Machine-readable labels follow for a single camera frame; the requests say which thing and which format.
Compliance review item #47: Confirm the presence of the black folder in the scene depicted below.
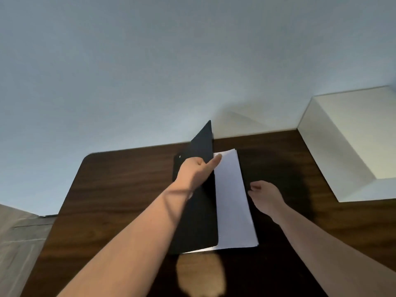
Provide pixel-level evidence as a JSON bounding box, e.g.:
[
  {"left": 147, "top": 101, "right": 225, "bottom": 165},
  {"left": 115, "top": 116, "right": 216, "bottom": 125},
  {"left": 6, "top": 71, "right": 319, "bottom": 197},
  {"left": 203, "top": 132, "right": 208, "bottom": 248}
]
[{"left": 169, "top": 120, "right": 260, "bottom": 255}]

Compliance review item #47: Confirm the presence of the person's right hand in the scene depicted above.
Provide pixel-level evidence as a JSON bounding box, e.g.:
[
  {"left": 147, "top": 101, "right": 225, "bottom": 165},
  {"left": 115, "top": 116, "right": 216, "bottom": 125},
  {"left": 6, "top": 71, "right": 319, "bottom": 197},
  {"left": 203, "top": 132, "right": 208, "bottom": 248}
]
[{"left": 247, "top": 180, "right": 288, "bottom": 222}]

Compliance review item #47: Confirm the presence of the person's left hand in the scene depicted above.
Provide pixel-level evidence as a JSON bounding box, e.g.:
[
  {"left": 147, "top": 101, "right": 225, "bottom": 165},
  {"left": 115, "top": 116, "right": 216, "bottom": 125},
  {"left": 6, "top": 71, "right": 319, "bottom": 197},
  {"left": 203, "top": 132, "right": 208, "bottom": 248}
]
[{"left": 173, "top": 153, "right": 223, "bottom": 198}]

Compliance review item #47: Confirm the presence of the white paper stack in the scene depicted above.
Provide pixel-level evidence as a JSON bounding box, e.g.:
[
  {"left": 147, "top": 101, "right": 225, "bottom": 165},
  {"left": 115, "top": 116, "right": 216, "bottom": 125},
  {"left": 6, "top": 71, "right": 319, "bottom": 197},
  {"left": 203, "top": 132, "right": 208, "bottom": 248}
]
[{"left": 183, "top": 148, "right": 259, "bottom": 254}]

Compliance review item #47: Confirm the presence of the person's left forearm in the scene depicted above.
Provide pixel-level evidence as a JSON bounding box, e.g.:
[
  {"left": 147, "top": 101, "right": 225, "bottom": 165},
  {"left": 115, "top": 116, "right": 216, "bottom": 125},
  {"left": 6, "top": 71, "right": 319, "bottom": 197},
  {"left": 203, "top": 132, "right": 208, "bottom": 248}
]
[{"left": 57, "top": 180, "right": 194, "bottom": 297}]

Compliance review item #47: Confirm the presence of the person's right forearm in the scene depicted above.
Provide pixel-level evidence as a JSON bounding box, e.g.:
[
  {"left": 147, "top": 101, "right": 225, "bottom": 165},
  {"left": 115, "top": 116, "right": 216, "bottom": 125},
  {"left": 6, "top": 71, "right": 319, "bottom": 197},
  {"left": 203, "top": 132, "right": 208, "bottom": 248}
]
[{"left": 272, "top": 202, "right": 396, "bottom": 297}]

